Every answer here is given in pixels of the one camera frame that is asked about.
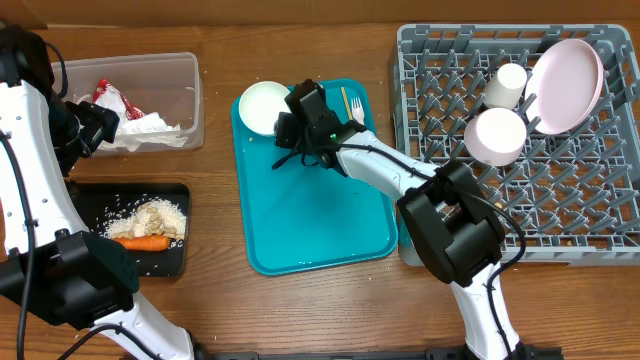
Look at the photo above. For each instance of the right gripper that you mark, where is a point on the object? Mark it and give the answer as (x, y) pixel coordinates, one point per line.
(298, 133)

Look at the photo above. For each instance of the white napkin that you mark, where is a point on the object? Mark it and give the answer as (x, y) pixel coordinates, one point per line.
(109, 98)
(149, 129)

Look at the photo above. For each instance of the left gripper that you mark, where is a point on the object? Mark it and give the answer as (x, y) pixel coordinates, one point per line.
(99, 121)

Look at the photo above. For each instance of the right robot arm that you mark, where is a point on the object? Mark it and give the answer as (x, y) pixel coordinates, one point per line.
(455, 231)

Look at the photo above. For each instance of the teal serving tray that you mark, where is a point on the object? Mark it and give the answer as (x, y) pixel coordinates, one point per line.
(301, 217)

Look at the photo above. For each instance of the white bowl with nuts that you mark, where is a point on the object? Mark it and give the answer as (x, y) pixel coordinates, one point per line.
(260, 106)

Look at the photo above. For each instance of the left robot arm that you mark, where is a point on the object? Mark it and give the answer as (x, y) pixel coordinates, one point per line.
(56, 268)

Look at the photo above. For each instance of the white round plate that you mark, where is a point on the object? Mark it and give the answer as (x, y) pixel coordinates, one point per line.
(566, 81)

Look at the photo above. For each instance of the red snack wrapper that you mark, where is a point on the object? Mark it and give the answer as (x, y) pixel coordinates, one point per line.
(135, 112)

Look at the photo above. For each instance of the clear plastic bin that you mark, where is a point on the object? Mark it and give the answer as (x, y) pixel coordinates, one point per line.
(168, 84)

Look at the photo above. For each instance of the orange carrot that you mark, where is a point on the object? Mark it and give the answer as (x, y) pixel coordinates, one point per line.
(151, 243)

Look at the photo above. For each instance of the white plastic fork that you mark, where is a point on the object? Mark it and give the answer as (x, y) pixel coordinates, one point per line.
(357, 110)

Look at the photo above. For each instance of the grey dishwasher rack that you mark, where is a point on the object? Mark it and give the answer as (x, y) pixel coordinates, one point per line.
(575, 194)

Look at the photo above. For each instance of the wooden chopstick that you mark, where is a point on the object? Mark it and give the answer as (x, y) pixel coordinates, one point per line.
(346, 103)

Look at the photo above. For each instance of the white paper cup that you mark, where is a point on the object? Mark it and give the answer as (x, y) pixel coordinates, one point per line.
(505, 87)

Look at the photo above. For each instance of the pink bowl with crumbs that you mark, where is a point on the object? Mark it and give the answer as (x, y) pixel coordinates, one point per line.
(495, 137)

